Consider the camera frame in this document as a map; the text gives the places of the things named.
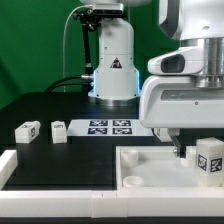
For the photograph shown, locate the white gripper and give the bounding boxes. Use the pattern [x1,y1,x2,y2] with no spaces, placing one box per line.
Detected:
[139,76,224,158]

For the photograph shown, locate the white square tabletop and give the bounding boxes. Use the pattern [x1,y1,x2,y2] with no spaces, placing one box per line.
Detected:
[114,144,224,192]

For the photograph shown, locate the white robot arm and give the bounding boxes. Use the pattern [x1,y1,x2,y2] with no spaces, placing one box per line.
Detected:
[80,0,224,130]

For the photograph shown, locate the white sheet with tags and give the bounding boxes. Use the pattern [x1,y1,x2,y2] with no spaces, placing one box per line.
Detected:
[67,119,153,137]

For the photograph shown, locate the white U-shaped fence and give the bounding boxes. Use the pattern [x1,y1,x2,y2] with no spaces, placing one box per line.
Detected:
[0,150,224,218]

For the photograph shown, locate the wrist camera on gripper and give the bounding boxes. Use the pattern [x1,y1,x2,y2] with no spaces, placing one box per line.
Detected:
[148,46,204,75]

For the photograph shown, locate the black camera stand pole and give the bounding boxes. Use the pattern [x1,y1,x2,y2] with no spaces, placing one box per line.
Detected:
[80,16,93,93]

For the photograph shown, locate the black cables at base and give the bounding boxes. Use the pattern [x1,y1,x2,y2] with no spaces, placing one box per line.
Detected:
[44,75,93,94]

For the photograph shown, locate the white thin cable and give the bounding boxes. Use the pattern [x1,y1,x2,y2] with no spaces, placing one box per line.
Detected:
[62,4,88,94]

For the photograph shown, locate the black camera on mount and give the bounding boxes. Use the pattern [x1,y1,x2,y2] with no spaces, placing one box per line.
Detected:
[73,3,124,19]

